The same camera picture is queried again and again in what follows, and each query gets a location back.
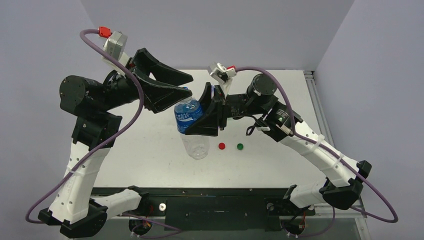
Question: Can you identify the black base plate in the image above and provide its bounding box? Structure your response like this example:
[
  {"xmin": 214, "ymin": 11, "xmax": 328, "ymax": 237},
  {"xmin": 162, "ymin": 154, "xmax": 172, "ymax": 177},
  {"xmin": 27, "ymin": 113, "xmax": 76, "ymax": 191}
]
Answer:
[{"xmin": 89, "ymin": 187, "xmax": 316, "ymax": 233}]

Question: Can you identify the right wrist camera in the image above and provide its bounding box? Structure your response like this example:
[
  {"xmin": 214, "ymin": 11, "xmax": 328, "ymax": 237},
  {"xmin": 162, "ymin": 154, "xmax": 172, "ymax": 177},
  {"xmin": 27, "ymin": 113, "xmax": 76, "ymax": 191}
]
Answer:
[{"xmin": 207, "ymin": 62, "xmax": 237, "ymax": 96}]

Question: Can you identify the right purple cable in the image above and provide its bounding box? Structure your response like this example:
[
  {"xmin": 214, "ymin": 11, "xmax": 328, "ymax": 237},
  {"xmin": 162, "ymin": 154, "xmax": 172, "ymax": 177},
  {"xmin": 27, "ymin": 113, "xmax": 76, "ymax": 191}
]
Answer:
[{"xmin": 235, "ymin": 66, "xmax": 399, "ymax": 224}]

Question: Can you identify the green bottle cap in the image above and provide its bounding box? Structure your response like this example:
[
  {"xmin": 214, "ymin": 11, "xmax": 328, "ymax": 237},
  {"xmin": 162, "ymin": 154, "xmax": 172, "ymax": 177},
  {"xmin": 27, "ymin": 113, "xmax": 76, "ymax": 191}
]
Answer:
[{"xmin": 236, "ymin": 143, "xmax": 244, "ymax": 151}]

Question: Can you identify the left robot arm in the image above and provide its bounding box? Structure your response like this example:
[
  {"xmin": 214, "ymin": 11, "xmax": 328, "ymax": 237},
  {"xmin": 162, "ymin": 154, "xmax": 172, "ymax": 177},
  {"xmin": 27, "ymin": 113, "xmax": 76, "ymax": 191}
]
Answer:
[{"xmin": 38, "ymin": 48, "xmax": 193, "ymax": 239}]

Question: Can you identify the aluminium frame rail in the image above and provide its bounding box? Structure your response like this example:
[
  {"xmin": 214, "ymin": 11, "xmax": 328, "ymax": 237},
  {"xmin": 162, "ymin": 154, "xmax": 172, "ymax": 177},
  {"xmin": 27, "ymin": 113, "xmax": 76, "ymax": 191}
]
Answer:
[{"xmin": 303, "ymin": 70, "xmax": 372, "ymax": 240}]

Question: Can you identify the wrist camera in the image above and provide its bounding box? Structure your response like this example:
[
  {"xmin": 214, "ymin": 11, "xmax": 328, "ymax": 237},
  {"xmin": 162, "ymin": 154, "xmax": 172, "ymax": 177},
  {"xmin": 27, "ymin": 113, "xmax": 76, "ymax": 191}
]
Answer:
[
  {"xmin": 103, "ymin": 31, "xmax": 130, "ymax": 67},
  {"xmin": 207, "ymin": 62, "xmax": 237, "ymax": 96}
]

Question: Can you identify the blue label small bottle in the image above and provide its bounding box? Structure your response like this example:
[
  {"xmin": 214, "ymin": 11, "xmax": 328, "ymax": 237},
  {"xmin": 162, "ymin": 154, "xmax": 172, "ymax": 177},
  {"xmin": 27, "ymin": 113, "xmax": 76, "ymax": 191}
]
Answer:
[{"xmin": 173, "ymin": 96, "xmax": 210, "ymax": 160}]

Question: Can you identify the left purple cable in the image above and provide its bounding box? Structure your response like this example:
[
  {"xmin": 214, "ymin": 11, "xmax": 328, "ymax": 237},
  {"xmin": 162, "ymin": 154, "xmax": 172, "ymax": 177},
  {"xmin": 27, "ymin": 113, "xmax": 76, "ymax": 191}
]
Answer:
[{"xmin": 25, "ymin": 29, "xmax": 146, "ymax": 224}]

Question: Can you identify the red bottle cap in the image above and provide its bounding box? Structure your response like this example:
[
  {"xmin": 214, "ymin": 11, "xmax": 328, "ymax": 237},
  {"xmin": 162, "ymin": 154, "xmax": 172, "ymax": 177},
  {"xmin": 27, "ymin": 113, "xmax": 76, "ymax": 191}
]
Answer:
[{"xmin": 218, "ymin": 142, "xmax": 226, "ymax": 150}]

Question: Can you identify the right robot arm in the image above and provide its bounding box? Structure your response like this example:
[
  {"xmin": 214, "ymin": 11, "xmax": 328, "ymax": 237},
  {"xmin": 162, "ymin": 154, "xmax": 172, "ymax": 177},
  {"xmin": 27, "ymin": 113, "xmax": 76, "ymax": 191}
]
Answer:
[{"xmin": 185, "ymin": 73, "xmax": 372, "ymax": 214}]

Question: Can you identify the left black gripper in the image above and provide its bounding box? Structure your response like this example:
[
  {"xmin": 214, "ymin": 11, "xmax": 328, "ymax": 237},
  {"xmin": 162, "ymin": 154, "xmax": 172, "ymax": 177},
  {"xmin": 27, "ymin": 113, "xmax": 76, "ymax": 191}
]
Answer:
[{"xmin": 97, "ymin": 48, "xmax": 193, "ymax": 112}]

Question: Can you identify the purple cable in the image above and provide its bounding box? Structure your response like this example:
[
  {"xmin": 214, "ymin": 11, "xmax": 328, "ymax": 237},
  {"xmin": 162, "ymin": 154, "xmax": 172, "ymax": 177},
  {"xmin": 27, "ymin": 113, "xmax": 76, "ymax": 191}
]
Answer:
[
  {"xmin": 235, "ymin": 66, "xmax": 399, "ymax": 224},
  {"xmin": 25, "ymin": 29, "xmax": 146, "ymax": 224}
]

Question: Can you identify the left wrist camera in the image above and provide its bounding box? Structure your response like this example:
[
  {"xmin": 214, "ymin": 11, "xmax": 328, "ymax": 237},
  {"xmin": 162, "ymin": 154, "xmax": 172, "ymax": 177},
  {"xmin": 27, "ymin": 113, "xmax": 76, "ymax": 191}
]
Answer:
[{"xmin": 103, "ymin": 31, "xmax": 130, "ymax": 67}]

